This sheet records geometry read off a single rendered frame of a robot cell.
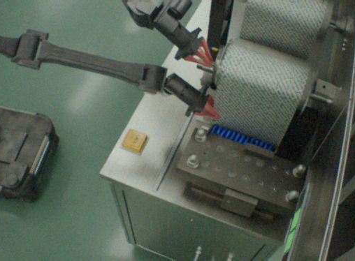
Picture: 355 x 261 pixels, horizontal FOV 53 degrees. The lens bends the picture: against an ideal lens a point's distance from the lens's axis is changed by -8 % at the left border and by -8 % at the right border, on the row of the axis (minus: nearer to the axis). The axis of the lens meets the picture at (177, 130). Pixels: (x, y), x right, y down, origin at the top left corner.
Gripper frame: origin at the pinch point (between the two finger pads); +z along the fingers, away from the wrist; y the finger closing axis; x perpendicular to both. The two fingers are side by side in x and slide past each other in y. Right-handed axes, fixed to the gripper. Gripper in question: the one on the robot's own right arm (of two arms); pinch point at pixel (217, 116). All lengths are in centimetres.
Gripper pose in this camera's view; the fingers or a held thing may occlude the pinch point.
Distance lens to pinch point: 121.3
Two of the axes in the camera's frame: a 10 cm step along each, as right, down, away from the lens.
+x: 4.9, -3.1, -8.2
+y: -3.8, 7.7, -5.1
